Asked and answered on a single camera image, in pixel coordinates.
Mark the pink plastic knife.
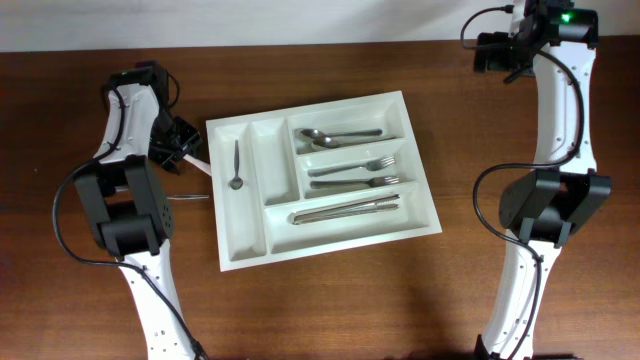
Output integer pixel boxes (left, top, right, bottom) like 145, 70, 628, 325
183, 154, 212, 176

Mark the small silver teaspoon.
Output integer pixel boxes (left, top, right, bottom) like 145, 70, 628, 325
167, 194, 209, 201

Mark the small dark teaspoon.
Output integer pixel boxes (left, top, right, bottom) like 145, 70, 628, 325
228, 140, 244, 190

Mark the white plastic cutlery tray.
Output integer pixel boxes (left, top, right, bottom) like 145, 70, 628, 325
206, 91, 442, 271

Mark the large silver spoon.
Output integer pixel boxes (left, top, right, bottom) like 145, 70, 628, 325
297, 128, 383, 143
311, 136, 395, 151

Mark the silver fork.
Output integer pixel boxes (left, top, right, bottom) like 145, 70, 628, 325
309, 176, 400, 189
308, 155, 396, 178

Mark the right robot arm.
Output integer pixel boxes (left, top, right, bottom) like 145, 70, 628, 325
463, 0, 612, 359

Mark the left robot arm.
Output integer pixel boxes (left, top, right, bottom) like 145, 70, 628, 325
71, 61, 207, 359

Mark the left black cable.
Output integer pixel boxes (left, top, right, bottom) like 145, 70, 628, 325
51, 72, 209, 360

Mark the black cable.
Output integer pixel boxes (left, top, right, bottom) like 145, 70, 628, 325
459, 4, 586, 360
51, 72, 209, 360

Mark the right black cable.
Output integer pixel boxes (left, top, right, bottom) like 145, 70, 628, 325
459, 4, 586, 360

